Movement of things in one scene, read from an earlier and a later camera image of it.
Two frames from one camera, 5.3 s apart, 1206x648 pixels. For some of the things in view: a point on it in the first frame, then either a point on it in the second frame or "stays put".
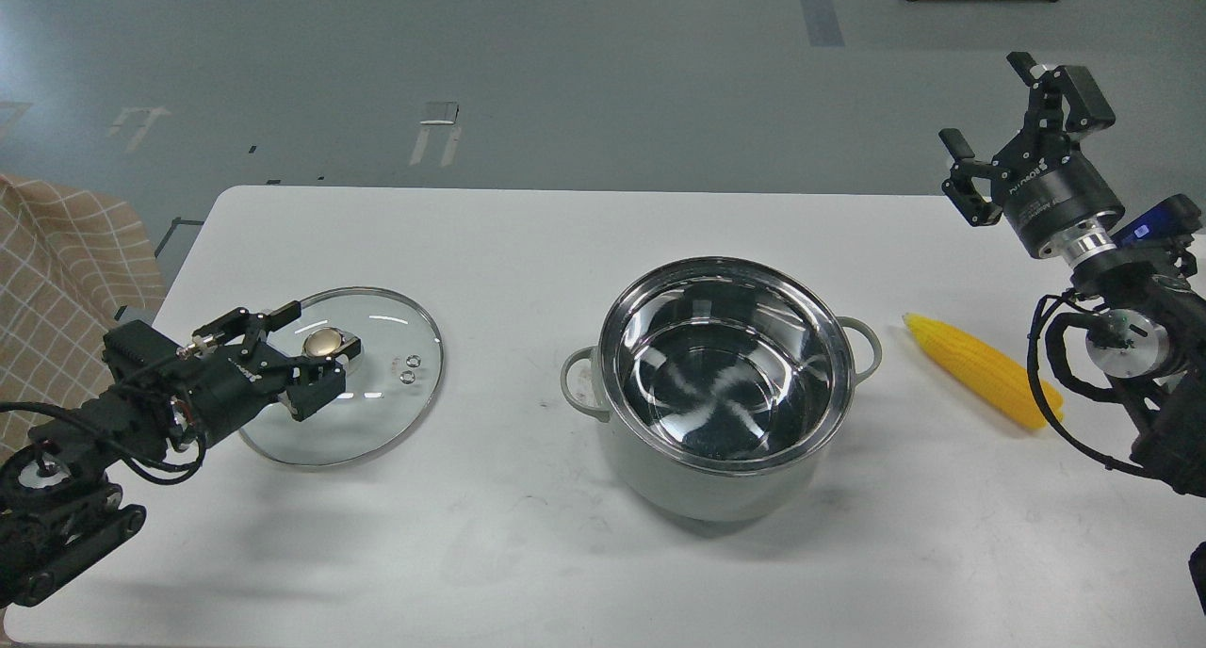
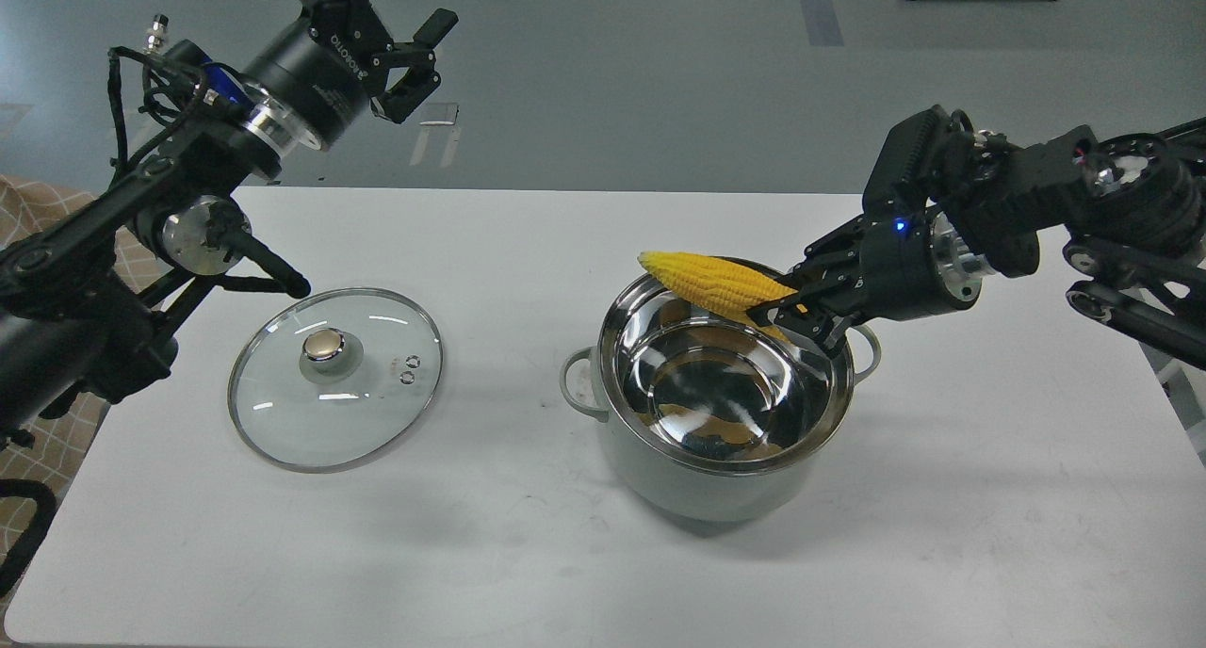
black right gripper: (1044, 191) -> (903, 267)
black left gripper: (220, 390) -> (312, 74)
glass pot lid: (389, 387) stays put
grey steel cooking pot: (719, 383) stays put
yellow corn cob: (1005, 382) -> (713, 283)
